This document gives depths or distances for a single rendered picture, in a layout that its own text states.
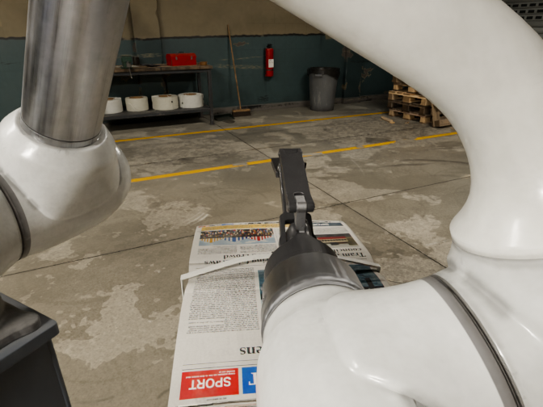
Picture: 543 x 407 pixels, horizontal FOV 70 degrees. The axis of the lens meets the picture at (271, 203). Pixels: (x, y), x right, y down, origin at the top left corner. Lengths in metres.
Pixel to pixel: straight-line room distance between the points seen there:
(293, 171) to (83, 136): 0.31
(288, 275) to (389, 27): 0.19
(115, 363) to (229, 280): 1.53
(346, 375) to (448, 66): 0.15
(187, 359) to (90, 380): 1.57
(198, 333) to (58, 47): 0.36
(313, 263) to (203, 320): 0.23
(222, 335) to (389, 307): 0.28
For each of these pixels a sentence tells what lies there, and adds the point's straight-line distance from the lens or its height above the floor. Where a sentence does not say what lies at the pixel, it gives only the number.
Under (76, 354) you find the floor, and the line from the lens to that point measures 2.16.
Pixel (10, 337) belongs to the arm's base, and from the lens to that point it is 0.66.
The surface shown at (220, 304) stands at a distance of 0.52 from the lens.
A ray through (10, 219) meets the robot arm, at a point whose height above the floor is 1.17.
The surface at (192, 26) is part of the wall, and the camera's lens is 7.10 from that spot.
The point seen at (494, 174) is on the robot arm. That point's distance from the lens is 0.23.
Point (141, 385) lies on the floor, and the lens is 1.92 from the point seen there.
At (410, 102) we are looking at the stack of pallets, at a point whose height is 0.29.
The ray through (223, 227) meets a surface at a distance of 0.72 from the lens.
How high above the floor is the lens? 1.39
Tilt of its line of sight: 24 degrees down
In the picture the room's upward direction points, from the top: straight up
